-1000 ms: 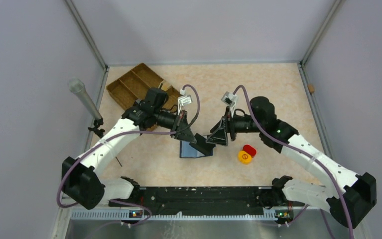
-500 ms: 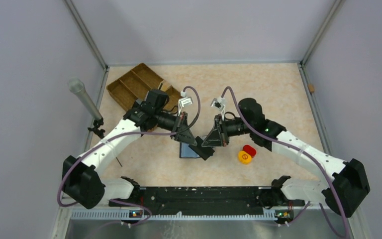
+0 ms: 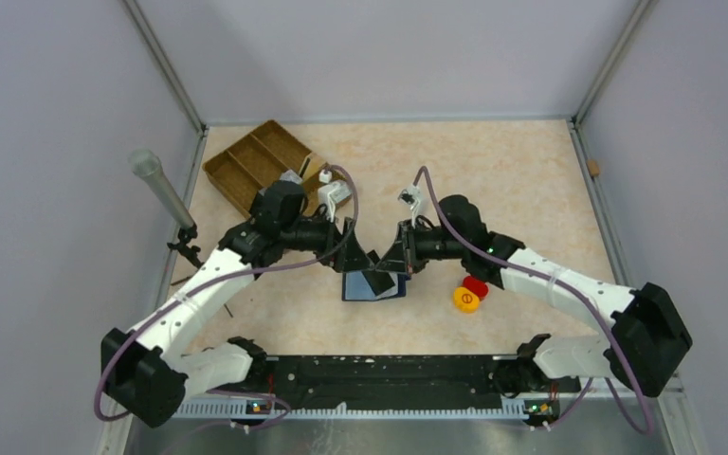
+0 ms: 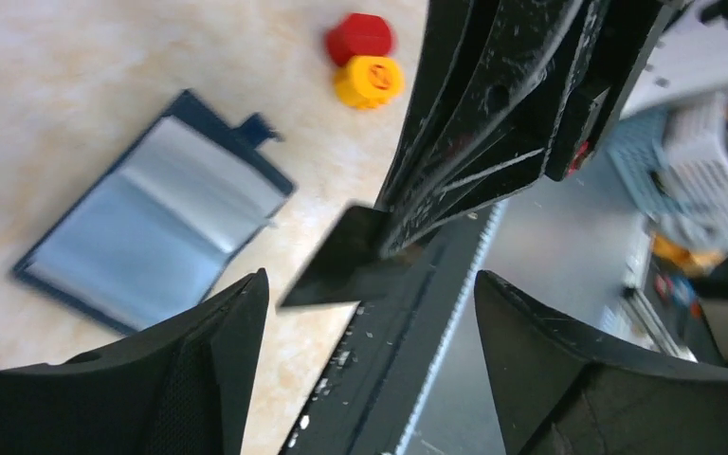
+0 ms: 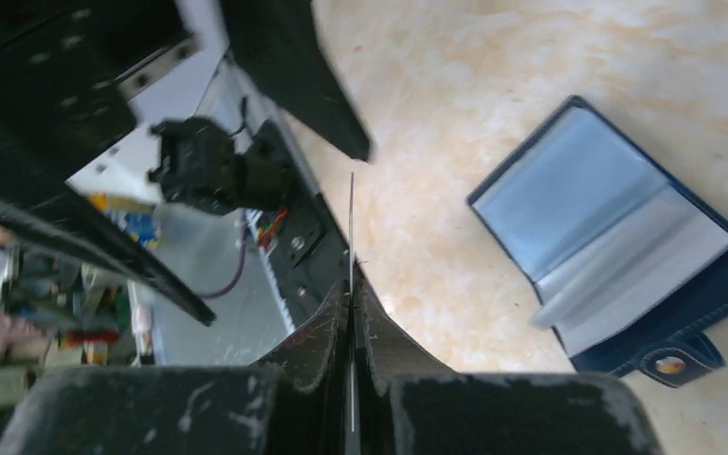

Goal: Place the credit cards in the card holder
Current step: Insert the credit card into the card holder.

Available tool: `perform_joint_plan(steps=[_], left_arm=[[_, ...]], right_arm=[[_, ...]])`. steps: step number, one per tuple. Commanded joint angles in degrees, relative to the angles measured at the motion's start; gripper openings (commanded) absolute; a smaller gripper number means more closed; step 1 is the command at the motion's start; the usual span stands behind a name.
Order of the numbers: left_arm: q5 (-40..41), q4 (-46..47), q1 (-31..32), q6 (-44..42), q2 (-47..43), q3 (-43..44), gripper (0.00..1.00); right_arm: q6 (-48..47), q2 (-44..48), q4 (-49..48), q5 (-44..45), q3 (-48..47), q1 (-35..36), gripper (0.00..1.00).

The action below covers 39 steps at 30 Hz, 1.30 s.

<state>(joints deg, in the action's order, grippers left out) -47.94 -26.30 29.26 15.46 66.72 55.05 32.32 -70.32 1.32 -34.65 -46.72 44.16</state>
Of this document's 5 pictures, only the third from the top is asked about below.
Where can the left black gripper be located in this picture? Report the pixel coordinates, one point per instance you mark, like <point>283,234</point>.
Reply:
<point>342,251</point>

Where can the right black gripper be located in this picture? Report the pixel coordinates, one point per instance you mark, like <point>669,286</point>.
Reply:
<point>399,259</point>

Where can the navy blue card holder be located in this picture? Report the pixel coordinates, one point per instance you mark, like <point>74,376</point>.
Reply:
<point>354,288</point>

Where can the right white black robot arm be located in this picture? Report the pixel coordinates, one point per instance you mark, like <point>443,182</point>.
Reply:
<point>640,337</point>

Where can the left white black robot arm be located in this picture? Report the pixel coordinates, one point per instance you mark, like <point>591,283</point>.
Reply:
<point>146,369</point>

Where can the gold card in tray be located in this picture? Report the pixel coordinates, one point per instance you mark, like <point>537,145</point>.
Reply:
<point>312,165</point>

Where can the silver card in tray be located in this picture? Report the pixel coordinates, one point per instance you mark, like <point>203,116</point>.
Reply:
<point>291,176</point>

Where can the yellow round toy block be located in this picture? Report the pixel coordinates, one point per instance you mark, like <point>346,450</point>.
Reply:
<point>466,300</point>

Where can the red toy block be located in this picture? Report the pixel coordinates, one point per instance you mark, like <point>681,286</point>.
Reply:
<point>476,286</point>

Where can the woven brown divided tray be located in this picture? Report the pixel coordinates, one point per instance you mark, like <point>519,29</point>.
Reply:
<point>257,160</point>

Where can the small brown block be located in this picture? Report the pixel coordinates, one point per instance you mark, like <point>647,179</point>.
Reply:
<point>593,168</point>

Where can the grey microphone on tripod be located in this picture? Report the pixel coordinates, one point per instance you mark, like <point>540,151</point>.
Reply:
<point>147,166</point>

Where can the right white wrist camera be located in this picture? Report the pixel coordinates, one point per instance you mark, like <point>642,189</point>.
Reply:
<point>414,199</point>

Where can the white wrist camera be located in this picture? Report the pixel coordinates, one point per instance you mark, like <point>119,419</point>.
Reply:
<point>332,193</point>
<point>414,199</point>

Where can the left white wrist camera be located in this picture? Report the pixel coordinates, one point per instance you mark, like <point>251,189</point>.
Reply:
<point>332,193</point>

